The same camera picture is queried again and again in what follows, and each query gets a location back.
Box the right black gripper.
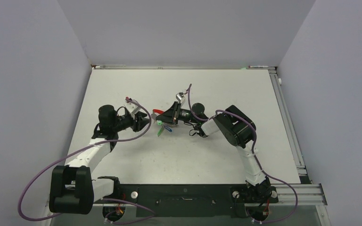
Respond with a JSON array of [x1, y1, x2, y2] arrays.
[[156, 101, 198, 125]]

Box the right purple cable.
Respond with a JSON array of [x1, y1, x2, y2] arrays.
[[185, 83, 299, 225]]

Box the aluminium back rail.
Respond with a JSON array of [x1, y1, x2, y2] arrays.
[[91, 65, 277, 71]]

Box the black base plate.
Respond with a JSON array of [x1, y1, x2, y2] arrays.
[[90, 184, 279, 219]]

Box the green key tag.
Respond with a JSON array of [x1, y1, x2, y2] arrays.
[[156, 120, 165, 137]]

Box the red-handled metal key holder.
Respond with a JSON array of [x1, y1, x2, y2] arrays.
[[152, 109, 177, 128]]

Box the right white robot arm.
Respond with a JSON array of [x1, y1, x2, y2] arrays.
[[153, 102, 271, 202]]

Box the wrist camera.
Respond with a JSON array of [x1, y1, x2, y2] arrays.
[[175, 91, 187, 105], [124, 97, 140, 115]]

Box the aluminium front rail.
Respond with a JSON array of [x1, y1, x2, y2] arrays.
[[93, 184, 328, 206]]

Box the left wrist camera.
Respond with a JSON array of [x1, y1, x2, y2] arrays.
[[124, 97, 140, 115]]

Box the aluminium right rail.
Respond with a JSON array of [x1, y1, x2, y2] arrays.
[[268, 67, 307, 177]]

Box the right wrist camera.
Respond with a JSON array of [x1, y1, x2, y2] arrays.
[[175, 91, 187, 105]]

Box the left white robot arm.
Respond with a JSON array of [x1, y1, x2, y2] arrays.
[[49, 99, 151, 214]]

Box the aluminium rail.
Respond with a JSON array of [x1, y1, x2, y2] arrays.
[[93, 184, 328, 206], [268, 67, 307, 177], [91, 65, 277, 71]]

